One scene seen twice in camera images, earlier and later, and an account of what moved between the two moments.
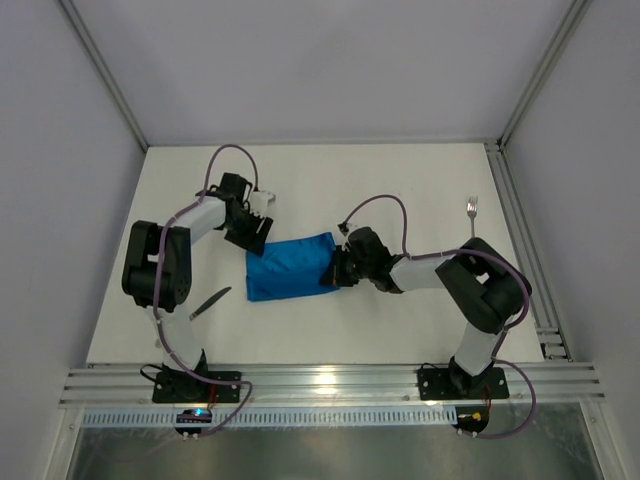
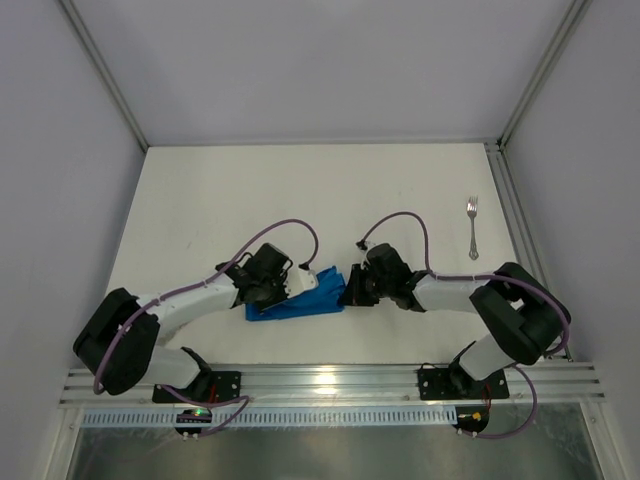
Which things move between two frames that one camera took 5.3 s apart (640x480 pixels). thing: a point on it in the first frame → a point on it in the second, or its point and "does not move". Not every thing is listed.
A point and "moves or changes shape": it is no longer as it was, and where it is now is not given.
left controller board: (197, 415) does not move
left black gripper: (248, 230) → (273, 298)
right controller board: (471, 419) does not move
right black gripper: (338, 268) → (360, 288)
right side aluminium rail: (549, 332) does not move
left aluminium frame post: (104, 72) does not move
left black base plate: (181, 387) does not move
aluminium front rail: (327, 386) does not move
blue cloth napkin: (290, 268) moves or changes shape
